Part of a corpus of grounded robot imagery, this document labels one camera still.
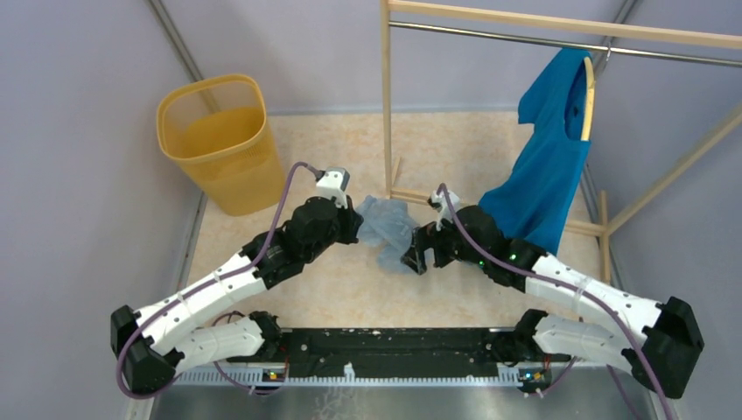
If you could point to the blue t-shirt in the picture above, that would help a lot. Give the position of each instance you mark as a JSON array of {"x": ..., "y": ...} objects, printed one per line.
[{"x": 534, "y": 202}]

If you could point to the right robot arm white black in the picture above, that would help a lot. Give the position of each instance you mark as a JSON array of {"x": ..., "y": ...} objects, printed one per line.
[{"x": 658, "y": 343}]

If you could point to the wooden clothes hanger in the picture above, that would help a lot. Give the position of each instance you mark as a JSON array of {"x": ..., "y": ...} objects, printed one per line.
[{"x": 589, "y": 99}]

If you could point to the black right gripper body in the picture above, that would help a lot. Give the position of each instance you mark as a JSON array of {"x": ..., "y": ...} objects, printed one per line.
[{"x": 449, "y": 246}]

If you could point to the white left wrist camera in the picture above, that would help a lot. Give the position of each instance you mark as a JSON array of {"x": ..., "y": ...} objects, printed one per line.
[{"x": 333, "y": 186}]

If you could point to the white slotted cable duct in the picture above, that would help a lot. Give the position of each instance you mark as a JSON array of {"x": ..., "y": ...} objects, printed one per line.
[{"x": 262, "y": 377}]

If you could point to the light blue plastic trash bag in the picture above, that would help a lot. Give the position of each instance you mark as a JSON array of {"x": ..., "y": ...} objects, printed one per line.
[{"x": 387, "y": 225}]

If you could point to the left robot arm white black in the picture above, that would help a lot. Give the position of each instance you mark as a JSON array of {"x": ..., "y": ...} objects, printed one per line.
[{"x": 157, "y": 343}]

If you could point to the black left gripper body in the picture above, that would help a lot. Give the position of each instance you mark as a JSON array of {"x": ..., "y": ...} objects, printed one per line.
[{"x": 338, "y": 234}]

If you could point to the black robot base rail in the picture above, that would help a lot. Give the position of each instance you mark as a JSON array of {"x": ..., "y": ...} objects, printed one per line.
[{"x": 402, "y": 352}]

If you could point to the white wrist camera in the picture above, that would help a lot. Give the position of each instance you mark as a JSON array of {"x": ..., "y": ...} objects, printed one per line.
[
  {"x": 333, "y": 186},
  {"x": 444, "y": 210}
]

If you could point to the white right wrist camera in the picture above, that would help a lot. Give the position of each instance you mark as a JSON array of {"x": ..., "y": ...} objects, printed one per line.
[{"x": 444, "y": 210}]

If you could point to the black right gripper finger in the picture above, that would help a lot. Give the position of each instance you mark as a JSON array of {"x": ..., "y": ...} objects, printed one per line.
[
  {"x": 422, "y": 237},
  {"x": 415, "y": 258}
]

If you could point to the yellow plastic trash bin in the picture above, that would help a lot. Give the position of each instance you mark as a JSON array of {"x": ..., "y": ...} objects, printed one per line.
[{"x": 217, "y": 132}]

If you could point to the wooden clothes rack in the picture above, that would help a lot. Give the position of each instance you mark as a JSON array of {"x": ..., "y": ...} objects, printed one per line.
[{"x": 617, "y": 29}]

